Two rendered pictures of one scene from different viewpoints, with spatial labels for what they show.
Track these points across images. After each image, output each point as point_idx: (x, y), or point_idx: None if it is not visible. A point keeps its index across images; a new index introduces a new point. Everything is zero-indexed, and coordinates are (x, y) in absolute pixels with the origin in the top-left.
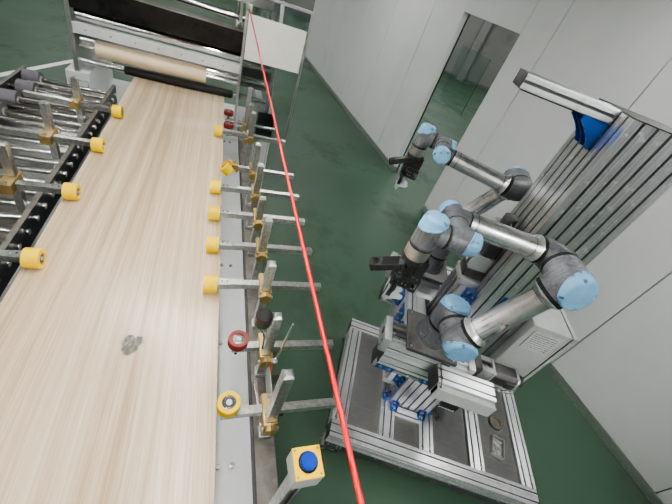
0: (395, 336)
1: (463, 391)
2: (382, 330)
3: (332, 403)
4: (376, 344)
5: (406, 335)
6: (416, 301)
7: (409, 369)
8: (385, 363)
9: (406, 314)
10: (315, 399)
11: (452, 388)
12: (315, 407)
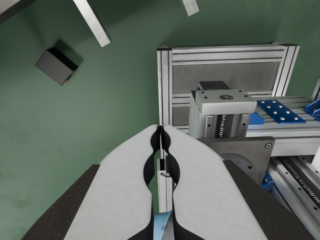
0: (212, 119)
1: (166, 195)
2: (225, 96)
3: (100, 40)
4: (225, 85)
5: (213, 138)
6: (306, 143)
7: (190, 133)
8: (190, 102)
9: (276, 128)
10: (92, 12)
11: (166, 185)
12: (83, 15)
